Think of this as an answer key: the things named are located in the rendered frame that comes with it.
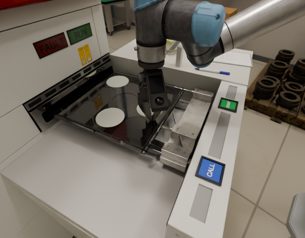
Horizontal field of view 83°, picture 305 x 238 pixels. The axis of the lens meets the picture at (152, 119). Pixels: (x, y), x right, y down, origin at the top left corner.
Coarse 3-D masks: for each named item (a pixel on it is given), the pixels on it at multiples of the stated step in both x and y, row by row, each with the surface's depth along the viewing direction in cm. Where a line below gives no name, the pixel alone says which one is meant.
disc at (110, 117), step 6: (108, 108) 64; (114, 108) 64; (102, 114) 62; (108, 114) 61; (114, 114) 61; (120, 114) 61; (96, 120) 59; (102, 120) 59; (108, 120) 59; (114, 120) 59; (120, 120) 59; (102, 126) 57; (108, 126) 57
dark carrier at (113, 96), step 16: (96, 96) 70; (112, 96) 70; (128, 96) 70; (176, 96) 70; (64, 112) 62; (80, 112) 62; (96, 112) 62; (128, 112) 62; (96, 128) 56; (112, 128) 56; (128, 128) 57; (144, 128) 57; (144, 144) 52
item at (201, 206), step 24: (216, 96) 59; (240, 96) 59; (216, 120) 50; (240, 120) 50; (216, 144) 45; (192, 168) 39; (192, 192) 35; (216, 192) 35; (192, 216) 32; (216, 216) 32
